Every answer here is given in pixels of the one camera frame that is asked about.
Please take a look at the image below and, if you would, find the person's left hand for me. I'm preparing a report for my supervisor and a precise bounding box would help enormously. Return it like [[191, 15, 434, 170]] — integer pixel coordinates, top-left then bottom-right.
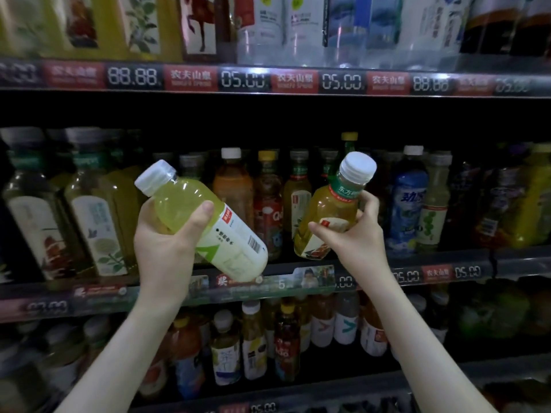
[[133, 197, 215, 314]]

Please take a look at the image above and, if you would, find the person's right hand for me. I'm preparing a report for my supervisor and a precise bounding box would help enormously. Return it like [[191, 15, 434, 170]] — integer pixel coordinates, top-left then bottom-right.
[[308, 191, 390, 289]]

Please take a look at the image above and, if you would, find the yellow tea bottle ship label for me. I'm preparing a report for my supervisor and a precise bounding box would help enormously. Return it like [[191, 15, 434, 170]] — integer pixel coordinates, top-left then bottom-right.
[[294, 151, 378, 261]]

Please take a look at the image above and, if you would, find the pale yellow juice bottle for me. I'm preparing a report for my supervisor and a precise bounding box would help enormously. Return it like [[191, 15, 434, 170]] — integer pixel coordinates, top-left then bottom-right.
[[416, 151, 453, 254]]

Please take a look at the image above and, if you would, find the row of tea juice bottles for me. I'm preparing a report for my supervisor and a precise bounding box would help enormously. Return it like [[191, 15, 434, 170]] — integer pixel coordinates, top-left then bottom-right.
[[0, 287, 551, 405]]

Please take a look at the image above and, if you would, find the row of clear water bottles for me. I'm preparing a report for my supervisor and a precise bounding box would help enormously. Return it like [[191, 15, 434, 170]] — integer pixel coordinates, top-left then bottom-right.
[[234, 0, 464, 72]]

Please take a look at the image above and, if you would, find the row of yellow tea bottles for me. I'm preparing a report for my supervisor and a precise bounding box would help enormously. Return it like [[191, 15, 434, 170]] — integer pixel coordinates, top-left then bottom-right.
[[0, 0, 184, 61]]

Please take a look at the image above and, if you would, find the brown tea bottle horse label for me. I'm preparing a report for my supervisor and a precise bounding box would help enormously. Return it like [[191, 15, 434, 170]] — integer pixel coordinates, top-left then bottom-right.
[[179, 0, 231, 63]]

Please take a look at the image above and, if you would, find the black label coffee bottle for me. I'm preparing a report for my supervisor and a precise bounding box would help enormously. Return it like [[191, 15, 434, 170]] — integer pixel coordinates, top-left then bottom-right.
[[460, 0, 517, 54], [510, 0, 551, 56]]

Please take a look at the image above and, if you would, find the person's right forearm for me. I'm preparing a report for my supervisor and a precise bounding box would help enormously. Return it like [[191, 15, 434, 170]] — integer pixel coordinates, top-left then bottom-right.
[[357, 270, 498, 413]]

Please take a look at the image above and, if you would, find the person's left forearm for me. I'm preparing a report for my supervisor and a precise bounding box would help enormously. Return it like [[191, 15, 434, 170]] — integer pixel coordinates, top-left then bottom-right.
[[53, 296, 186, 413]]

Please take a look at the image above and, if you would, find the green pictured price label strip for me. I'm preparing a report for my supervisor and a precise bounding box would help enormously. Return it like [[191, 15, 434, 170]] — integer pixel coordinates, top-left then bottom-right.
[[0, 260, 494, 323]]

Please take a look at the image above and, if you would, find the red black price label strip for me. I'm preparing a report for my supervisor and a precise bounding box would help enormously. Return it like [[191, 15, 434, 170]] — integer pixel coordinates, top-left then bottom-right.
[[0, 57, 551, 99]]

